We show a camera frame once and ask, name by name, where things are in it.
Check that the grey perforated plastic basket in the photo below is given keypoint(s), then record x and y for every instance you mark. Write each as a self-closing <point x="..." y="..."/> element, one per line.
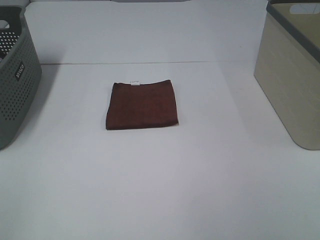
<point x="20" y="72"/>

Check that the beige plastic basket grey rim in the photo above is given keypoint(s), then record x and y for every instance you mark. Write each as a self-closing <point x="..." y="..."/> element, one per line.
<point x="287" y="67"/>

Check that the brown towel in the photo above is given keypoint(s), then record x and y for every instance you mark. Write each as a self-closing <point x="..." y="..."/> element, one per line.
<point x="142" y="106"/>

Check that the white backboard panel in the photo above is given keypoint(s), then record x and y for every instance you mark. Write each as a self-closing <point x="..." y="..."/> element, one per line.
<point x="112" y="32"/>

